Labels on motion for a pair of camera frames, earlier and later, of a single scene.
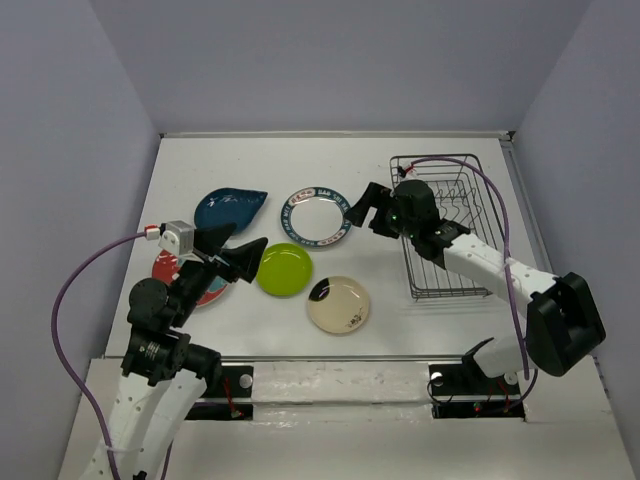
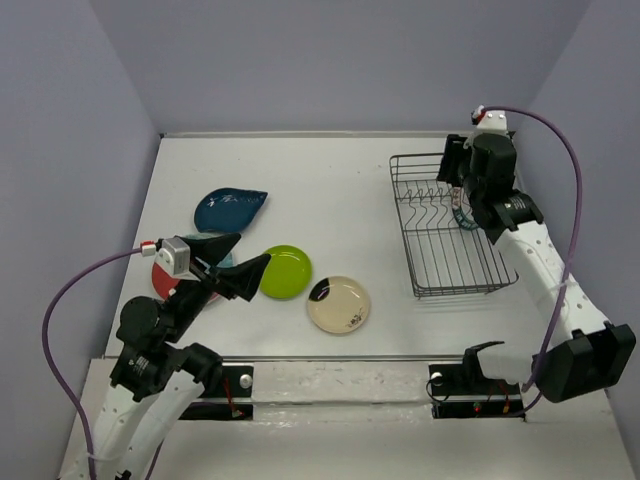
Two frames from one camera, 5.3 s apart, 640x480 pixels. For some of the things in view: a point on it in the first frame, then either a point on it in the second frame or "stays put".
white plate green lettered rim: x=314 y=217 to x=458 y=211
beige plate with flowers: x=338 y=304 stays put
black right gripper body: x=388 y=219 to x=454 y=161
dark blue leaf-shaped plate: x=228 y=206 stays put
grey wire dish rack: x=463 y=197 stays put
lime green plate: x=286 y=270 stays put
